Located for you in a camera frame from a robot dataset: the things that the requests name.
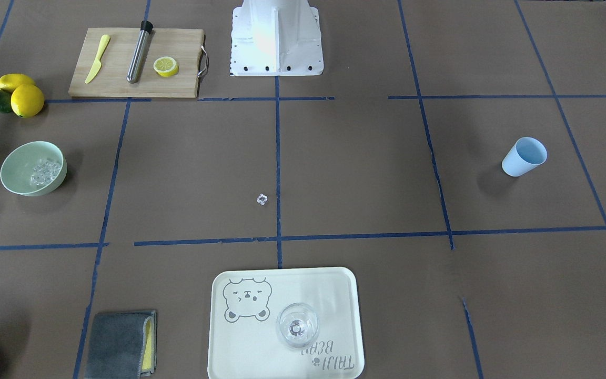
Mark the loose clear ice cube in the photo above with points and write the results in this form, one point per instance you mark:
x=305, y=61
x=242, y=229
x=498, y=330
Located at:
x=262, y=199

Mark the light green bowl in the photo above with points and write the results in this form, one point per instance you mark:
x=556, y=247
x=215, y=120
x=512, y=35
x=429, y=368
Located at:
x=34, y=169

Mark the grey and yellow cloth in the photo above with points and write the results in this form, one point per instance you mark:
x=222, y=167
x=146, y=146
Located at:
x=122, y=345

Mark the yellow plastic knife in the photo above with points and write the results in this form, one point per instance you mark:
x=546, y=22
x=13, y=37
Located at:
x=97, y=64

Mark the yellow lemon upper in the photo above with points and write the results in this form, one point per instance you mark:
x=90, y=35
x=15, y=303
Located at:
x=10, y=82

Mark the yellow lemon lower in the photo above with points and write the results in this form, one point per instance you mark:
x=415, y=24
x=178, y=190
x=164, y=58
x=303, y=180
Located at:
x=27, y=100

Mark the light blue plastic cup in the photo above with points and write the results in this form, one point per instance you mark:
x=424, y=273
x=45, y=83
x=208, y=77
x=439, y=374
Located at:
x=526, y=154

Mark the clear wine glass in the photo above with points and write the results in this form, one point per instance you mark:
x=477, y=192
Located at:
x=298, y=326

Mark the steel muddler black cap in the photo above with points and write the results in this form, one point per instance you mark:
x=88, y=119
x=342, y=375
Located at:
x=141, y=48

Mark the cream bear serving tray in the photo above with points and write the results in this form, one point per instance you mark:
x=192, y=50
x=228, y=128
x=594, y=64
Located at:
x=243, y=340

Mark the yellow lemon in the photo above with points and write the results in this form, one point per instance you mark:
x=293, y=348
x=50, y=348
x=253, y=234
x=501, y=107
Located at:
x=10, y=82
x=27, y=100

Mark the half lemon slice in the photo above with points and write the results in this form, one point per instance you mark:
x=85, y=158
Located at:
x=166, y=66

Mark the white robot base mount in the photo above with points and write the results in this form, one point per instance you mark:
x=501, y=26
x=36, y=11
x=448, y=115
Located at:
x=276, y=38

